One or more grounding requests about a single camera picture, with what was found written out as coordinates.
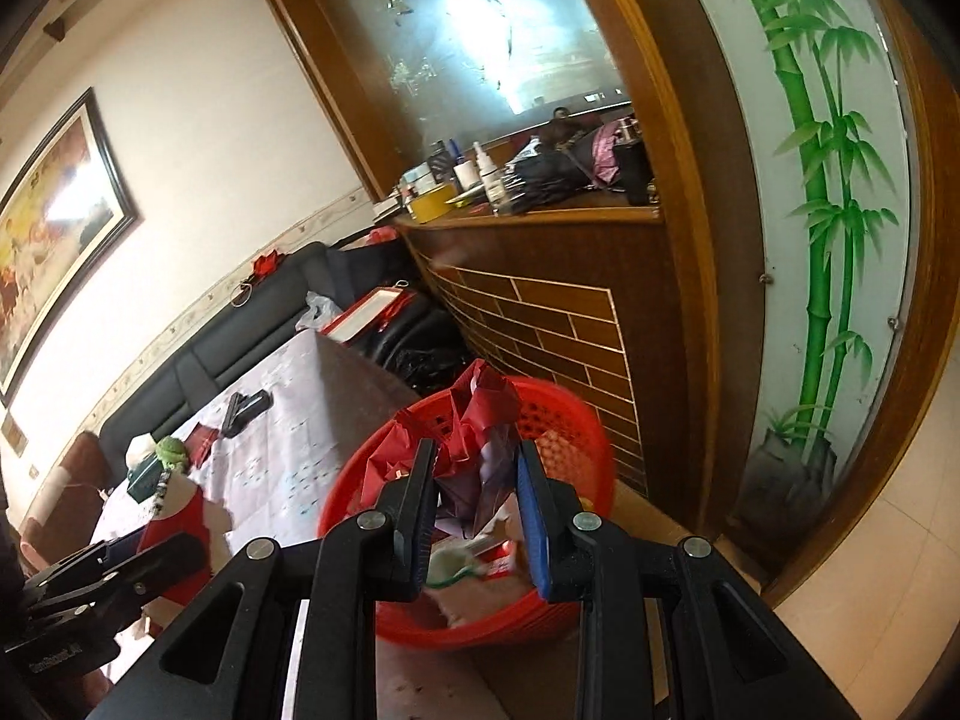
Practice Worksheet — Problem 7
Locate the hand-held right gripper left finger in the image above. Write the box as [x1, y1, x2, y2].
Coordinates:
[90, 439, 440, 720]

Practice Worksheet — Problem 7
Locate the white spray bottle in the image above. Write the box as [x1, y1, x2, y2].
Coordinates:
[472, 140, 501, 209]

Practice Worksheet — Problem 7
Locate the green tissue box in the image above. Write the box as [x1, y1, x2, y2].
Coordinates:
[124, 435, 171, 503]

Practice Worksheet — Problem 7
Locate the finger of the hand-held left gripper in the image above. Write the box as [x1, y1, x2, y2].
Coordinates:
[28, 531, 209, 632]
[25, 529, 145, 599]

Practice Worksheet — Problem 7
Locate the frosted glass fish panel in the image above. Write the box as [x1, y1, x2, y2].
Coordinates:
[313, 0, 632, 190]

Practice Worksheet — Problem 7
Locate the black sofa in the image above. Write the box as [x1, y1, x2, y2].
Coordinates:
[97, 241, 377, 467]

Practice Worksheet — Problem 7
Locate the framed horse painting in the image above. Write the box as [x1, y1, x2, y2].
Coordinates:
[0, 87, 143, 407]

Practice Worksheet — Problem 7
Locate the dark red snack packet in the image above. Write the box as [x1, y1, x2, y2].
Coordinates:
[357, 418, 422, 520]

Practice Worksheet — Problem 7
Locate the green plush toy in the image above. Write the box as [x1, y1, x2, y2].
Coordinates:
[153, 436, 189, 478]

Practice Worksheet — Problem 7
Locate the brown armchair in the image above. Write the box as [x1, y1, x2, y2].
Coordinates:
[18, 430, 115, 580]

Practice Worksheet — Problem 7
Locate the white plastic packaging bag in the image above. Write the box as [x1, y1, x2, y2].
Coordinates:
[433, 581, 530, 629]

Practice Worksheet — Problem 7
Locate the clear plastic bag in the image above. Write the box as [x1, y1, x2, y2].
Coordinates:
[295, 292, 343, 333]

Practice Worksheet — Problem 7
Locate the red and white packet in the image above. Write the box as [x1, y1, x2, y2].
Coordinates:
[138, 474, 230, 608]

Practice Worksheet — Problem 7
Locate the pink cloth item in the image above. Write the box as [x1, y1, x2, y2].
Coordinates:
[591, 115, 640, 185]

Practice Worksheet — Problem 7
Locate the red plastic basket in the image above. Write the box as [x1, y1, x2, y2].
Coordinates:
[318, 378, 617, 650]

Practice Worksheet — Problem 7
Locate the black container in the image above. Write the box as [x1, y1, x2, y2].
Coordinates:
[615, 138, 655, 205]

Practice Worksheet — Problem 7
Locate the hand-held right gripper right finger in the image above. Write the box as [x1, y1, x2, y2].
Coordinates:
[515, 439, 856, 720]

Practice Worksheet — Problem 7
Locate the red foil wrapper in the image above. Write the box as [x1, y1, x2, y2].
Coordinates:
[437, 358, 524, 533]

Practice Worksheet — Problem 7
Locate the red pouch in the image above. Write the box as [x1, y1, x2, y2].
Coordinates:
[183, 421, 224, 467]

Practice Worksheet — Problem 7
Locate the bamboo print glass panel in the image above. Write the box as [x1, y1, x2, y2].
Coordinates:
[663, 0, 914, 542]

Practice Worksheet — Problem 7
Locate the red and white gift box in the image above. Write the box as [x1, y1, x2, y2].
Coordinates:
[318, 285, 411, 344]

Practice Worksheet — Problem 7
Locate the yellow box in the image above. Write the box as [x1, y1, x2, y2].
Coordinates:
[408, 183, 459, 225]

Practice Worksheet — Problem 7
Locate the black case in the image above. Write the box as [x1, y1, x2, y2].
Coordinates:
[219, 388, 273, 438]

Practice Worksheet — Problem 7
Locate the wooden brick-pattern cabinet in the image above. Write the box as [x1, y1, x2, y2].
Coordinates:
[393, 205, 722, 535]

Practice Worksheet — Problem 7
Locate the black plastic bag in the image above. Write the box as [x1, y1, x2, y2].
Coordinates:
[351, 292, 475, 392]

